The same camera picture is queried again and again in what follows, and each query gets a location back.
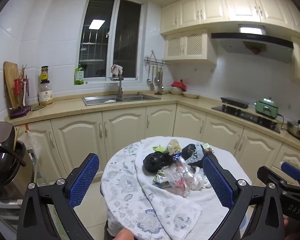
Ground wooden cutting board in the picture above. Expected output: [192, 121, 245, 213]
[3, 61, 22, 110]

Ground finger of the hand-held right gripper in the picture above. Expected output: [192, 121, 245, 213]
[280, 162, 300, 183]
[257, 165, 290, 192]

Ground yellow label jar green lid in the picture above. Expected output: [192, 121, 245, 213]
[40, 66, 50, 82]

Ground metal spatula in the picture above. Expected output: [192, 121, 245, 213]
[149, 66, 155, 91]

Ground green bottle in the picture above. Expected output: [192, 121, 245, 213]
[74, 64, 85, 86]

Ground purple utensil rack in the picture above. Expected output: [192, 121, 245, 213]
[9, 105, 32, 120]

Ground steel sink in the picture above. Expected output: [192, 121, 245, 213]
[82, 94, 162, 106]

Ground yellow-green snack packet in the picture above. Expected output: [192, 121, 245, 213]
[152, 144, 167, 154]

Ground black plastic bag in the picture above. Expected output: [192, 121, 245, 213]
[181, 144, 206, 167]
[143, 152, 175, 175]

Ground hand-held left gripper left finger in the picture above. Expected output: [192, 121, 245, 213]
[16, 153, 100, 240]

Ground metal faucet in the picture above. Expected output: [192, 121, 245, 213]
[110, 76, 125, 98]

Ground pale yellow packet black band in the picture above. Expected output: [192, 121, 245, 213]
[166, 139, 182, 155]

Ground black grill pan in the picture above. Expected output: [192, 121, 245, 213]
[220, 96, 250, 109]

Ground pale rag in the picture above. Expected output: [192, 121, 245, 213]
[110, 64, 123, 77]

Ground large clear jar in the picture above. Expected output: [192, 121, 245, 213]
[38, 80, 54, 105]

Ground dark air fryer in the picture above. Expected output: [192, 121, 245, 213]
[0, 121, 28, 198]

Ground red pot lid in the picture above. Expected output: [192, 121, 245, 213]
[171, 79, 188, 92]

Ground range hood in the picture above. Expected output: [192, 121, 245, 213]
[210, 24, 294, 63]

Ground clear plastic bag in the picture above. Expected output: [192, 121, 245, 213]
[17, 129, 41, 157]

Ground person's left hand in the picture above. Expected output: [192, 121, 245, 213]
[114, 227, 135, 240]

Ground white plastic bag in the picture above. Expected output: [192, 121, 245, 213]
[190, 171, 212, 188]

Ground steel pot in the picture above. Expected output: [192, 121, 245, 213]
[287, 120, 300, 141]

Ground black power cord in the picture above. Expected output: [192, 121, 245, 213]
[277, 112, 300, 127]

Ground black gas stove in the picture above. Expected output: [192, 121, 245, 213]
[211, 104, 282, 134]

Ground wall utensil rail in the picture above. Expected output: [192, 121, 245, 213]
[143, 50, 172, 67]

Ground small cream lattice cabinet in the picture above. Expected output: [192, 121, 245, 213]
[164, 29, 217, 67]

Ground window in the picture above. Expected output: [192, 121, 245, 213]
[79, 0, 143, 83]

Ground green electric pot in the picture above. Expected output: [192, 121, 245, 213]
[254, 97, 279, 118]

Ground cream base cabinets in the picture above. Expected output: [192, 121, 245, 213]
[4, 99, 300, 195]

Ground utensil holder with chopsticks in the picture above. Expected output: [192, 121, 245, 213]
[13, 64, 31, 108]

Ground cream upper cabinets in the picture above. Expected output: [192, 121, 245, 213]
[160, 0, 300, 37]

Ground clear plastic wrapper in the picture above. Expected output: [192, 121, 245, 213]
[165, 158, 198, 197]

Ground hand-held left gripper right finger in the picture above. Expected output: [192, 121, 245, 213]
[202, 155, 286, 240]

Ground round table with white cloth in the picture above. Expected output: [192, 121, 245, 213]
[136, 136, 252, 240]

